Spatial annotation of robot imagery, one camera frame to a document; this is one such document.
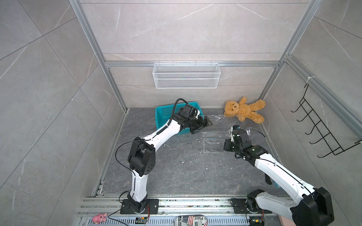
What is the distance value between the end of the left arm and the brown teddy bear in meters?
0.37

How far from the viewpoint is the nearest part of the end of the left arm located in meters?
0.67

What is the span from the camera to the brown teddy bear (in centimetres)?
109
